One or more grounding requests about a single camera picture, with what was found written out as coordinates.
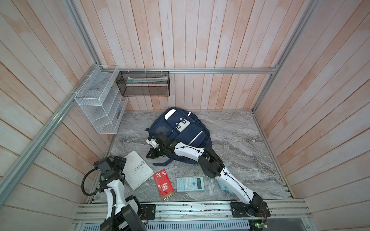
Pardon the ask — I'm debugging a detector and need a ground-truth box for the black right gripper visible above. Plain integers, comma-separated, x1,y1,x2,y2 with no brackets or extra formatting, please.
145,145,166,158

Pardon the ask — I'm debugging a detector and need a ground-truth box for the white hardcover book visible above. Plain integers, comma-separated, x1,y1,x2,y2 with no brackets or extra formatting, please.
123,151,154,190

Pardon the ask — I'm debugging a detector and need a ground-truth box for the navy blue student backpack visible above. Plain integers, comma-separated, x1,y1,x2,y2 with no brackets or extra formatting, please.
146,107,213,166

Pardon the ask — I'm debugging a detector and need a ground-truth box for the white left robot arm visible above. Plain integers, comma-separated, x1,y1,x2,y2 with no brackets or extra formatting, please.
81,157,146,231

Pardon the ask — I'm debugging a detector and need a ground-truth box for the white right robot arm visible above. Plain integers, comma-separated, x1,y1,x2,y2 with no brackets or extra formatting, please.
146,132,263,216

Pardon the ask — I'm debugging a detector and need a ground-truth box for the clear pen pack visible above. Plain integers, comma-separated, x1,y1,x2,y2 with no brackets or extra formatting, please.
208,178,216,195

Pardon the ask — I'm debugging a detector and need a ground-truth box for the red booklet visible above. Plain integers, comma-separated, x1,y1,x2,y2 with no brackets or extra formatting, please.
153,169,175,200

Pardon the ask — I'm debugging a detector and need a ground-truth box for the light blue calculator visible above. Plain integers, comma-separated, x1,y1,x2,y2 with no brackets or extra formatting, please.
176,177,205,192

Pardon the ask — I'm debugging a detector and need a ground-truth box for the black mesh basket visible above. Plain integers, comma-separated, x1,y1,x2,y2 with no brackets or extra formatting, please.
116,70,171,97

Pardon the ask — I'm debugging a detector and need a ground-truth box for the light blue pencil case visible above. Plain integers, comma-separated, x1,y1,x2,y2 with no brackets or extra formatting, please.
215,166,239,194

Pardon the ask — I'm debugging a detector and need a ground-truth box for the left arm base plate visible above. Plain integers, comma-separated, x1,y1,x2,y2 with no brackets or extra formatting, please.
139,204,156,220

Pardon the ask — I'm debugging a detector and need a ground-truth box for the aluminium front rail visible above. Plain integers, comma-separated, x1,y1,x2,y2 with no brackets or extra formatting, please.
73,199,313,224

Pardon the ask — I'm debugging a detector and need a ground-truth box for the white wire mesh shelf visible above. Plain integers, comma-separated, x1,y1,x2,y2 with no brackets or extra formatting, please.
75,65,128,134

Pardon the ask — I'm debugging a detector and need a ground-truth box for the aluminium wall rail frame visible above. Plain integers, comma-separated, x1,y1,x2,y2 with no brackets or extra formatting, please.
0,0,319,203

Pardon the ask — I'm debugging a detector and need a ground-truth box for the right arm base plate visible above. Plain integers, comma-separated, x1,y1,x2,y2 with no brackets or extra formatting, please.
229,201,271,218

